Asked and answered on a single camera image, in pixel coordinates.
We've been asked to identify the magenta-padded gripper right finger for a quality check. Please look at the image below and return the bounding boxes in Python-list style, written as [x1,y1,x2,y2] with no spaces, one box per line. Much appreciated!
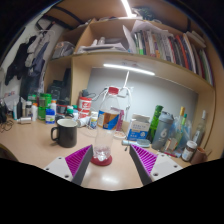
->
[128,143,184,186]

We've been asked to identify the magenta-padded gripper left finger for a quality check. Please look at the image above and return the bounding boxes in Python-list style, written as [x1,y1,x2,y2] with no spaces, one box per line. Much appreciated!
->
[43,144,94,186]

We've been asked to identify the clear water bottle red cap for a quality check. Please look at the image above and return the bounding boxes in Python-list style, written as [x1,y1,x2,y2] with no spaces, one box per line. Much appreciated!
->
[92,86,122,163]

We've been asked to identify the light blue hairbrush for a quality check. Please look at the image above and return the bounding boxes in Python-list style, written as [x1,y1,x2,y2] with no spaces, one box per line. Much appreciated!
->
[121,138,152,149]

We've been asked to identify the black mug white inside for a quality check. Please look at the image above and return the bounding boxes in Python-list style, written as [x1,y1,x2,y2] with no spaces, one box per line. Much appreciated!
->
[50,118,79,149]

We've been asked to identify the white and blue carton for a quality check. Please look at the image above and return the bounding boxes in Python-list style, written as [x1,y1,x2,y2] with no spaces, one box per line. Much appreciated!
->
[126,113,151,141]

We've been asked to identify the clear bottle yellow cap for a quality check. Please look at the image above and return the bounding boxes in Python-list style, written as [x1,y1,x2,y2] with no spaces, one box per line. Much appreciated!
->
[171,106,186,148]

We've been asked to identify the brown bottle green cap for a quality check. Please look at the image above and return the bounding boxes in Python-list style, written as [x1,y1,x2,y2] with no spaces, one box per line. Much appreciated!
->
[65,106,75,120]

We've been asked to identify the pink packet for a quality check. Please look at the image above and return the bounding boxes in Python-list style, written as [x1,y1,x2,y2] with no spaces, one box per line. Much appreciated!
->
[114,108,125,132]

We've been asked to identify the white bottle blue cap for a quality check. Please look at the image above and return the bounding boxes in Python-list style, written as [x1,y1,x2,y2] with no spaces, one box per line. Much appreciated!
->
[45,108,56,125]

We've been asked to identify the brown mug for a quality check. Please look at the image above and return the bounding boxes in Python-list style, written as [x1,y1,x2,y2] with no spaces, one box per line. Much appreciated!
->
[190,146,212,165]

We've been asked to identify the red and white canister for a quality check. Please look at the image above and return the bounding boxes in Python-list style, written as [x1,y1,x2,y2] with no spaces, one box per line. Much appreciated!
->
[78,96,93,118]

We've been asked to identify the tall clear glass bottle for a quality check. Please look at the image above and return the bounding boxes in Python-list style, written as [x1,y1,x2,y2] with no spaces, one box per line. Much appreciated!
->
[192,109,208,148]

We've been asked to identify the green container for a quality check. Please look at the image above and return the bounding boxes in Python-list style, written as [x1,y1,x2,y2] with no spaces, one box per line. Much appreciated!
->
[37,93,53,121]

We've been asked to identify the black bag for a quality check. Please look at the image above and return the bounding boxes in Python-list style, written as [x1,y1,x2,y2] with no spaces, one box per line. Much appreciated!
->
[47,79,71,101]

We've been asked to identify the white light bar under shelf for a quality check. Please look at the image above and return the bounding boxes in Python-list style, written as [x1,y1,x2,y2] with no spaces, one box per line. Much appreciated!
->
[103,63,156,77]

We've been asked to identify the hanging dark clothes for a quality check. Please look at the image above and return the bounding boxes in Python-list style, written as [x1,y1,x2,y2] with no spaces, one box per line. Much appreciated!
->
[4,29,56,101]

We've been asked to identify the ceiling light strip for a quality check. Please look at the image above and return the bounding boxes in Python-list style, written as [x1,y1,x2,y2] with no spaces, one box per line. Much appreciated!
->
[120,0,134,18]

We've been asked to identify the white wall power strip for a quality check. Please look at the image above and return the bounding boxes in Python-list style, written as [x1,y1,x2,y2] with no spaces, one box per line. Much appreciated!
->
[106,85,134,99]

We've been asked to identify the coiled black cable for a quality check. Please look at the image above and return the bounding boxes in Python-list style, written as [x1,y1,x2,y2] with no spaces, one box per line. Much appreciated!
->
[0,119,14,133]

